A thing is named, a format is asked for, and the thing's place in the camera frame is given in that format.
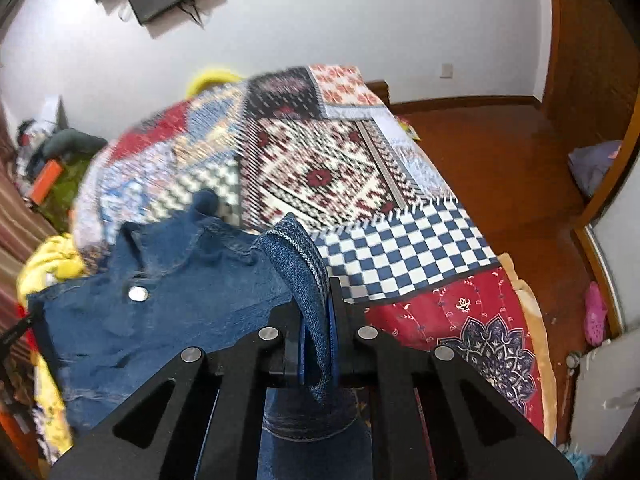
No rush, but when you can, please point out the patchwork patterned bed quilt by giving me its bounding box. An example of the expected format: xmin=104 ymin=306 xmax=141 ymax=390
xmin=70 ymin=64 xmax=556 ymax=438

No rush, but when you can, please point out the orange box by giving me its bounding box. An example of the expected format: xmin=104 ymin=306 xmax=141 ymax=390
xmin=28 ymin=159 xmax=64 ymax=206

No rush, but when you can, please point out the white wall socket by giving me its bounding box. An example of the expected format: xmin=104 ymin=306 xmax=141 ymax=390
xmin=440 ymin=63 xmax=454 ymax=79

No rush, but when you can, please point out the dark green plush cushion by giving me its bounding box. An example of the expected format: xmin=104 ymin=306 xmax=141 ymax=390
xmin=42 ymin=128 xmax=107 ymax=160

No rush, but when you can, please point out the yellow cartoon print garment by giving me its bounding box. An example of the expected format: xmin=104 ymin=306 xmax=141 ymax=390
xmin=16 ymin=233 xmax=86 ymax=466

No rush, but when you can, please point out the striped pink curtain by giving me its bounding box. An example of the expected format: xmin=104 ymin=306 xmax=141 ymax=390
xmin=0 ymin=165 xmax=55 ymax=330

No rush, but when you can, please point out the purple cloth bundle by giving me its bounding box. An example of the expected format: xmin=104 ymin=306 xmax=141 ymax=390
xmin=568 ymin=140 xmax=622 ymax=197

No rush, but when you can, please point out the pink slipper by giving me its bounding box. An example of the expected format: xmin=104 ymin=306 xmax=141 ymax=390
xmin=584 ymin=282 xmax=608 ymax=347

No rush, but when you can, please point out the blue denim jacket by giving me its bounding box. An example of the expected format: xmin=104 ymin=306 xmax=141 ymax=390
xmin=28 ymin=190 xmax=372 ymax=479

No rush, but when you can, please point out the green patterned storage box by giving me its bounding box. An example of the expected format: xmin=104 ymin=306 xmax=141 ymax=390
xmin=37 ymin=155 xmax=91 ymax=233

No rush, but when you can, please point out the yellow curved handle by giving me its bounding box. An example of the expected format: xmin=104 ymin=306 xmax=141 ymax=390
xmin=186 ymin=68 xmax=242 ymax=99

